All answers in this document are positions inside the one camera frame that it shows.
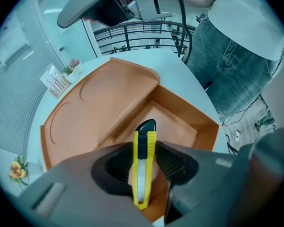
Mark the person's white shirt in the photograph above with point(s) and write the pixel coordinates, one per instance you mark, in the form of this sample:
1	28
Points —
246	20

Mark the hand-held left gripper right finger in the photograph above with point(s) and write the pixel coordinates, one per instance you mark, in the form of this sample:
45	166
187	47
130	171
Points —
184	171

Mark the black metal railing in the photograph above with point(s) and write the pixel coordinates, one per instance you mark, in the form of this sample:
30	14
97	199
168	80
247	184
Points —
126	39

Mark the orange leather desk organizer tray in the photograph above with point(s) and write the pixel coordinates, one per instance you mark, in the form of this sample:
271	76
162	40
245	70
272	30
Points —
104	103

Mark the yellow utility knife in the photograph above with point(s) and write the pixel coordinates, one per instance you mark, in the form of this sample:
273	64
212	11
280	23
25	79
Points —
143	148

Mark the pink succulent pot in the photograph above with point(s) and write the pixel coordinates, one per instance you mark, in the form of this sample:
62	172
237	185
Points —
75	63

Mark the white power strip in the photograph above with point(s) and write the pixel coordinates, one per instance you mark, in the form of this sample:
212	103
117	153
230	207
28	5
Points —
237	136

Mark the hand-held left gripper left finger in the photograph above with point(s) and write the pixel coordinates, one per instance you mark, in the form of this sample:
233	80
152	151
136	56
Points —
73	185

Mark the person's blue jeans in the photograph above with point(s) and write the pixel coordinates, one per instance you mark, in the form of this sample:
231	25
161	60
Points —
234	74

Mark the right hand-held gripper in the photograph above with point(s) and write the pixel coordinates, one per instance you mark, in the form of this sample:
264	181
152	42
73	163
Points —
146	6

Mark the orange flower potted plant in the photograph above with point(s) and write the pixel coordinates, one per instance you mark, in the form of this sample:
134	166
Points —
16	170

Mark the green succulent pot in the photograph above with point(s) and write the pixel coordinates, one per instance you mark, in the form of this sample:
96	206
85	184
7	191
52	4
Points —
68	71

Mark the printed card stand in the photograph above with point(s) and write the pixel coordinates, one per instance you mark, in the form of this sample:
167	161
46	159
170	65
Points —
53	80

